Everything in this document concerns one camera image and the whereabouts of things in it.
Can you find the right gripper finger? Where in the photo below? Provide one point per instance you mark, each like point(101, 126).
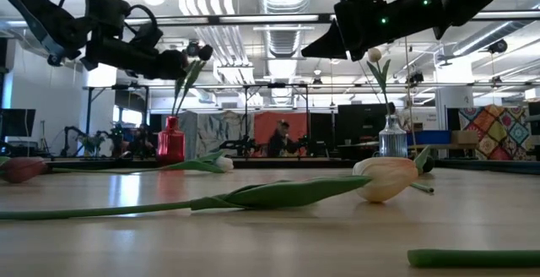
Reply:
point(327, 45)

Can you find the red artificial tulip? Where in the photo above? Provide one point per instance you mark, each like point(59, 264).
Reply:
point(23, 169)

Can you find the cardboard box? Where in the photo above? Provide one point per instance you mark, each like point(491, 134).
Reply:
point(464, 137)

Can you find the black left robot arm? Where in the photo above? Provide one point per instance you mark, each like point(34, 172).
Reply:
point(55, 23)

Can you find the black background rig frame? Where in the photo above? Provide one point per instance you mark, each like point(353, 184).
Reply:
point(246, 99)

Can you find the colourful patchwork quilt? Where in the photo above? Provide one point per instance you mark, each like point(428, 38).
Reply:
point(495, 131)

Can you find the overhead light bar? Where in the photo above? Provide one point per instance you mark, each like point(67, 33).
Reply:
point(270, 18)

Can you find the black background robot arm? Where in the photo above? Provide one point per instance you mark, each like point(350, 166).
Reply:
point(76, 139)

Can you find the dark purple artificial tulip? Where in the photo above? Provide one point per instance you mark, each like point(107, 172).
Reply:
point(185, 85)

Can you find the large black screen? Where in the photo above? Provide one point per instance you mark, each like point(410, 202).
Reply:
point(363, 121)

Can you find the red-orange partition panel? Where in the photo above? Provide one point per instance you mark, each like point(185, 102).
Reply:
point(262, 125)

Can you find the clear glass vase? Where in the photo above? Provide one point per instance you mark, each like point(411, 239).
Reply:
point(392, 142)

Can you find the black aluminium rig frame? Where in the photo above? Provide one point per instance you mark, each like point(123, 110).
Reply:
point(295, 164)

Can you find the person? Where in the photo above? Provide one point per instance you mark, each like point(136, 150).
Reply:
point(280, 139)
point(141, 142)

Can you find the red ribbed vase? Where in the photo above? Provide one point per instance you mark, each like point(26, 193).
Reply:
point(171, 144)

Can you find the blue storage bin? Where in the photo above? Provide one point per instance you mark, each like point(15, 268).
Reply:
point(428, 137)

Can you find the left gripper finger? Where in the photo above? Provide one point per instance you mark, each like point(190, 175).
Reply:
point(176, 63)

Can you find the floral patterned curtain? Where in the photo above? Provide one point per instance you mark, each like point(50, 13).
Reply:
point(228, 131)

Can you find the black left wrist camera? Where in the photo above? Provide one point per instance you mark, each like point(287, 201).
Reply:
point(145, 36)

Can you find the black monitor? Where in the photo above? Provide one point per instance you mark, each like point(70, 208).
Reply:
point(17, 123)

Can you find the grey curtain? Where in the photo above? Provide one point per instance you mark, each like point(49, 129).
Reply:
point(190, 131)

